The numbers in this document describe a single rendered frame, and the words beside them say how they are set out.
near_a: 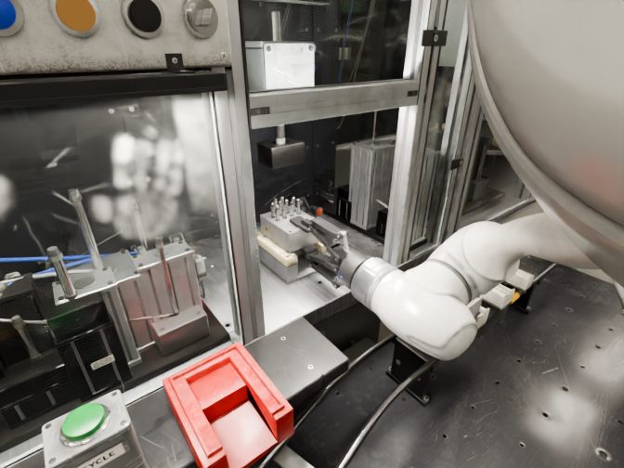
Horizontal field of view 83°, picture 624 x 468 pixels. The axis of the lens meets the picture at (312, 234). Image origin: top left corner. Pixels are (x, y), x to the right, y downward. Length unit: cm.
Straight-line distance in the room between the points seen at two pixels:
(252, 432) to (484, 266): 43
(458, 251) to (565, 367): 58
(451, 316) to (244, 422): 34
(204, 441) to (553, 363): 88
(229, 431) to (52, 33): 50
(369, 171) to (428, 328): 51
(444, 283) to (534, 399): 49
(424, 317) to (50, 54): 54
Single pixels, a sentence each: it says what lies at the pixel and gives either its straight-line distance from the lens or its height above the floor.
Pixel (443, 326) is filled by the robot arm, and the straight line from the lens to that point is 57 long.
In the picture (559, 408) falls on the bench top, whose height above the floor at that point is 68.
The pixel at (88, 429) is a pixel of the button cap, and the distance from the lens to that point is 49.
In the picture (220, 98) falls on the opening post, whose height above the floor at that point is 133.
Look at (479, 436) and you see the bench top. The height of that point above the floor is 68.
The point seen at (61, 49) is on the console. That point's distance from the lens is 44.
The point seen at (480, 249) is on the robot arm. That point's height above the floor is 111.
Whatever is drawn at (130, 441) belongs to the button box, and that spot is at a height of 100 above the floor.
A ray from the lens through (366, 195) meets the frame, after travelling 98.
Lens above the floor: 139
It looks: 28 degrees down
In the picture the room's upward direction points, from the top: straight up
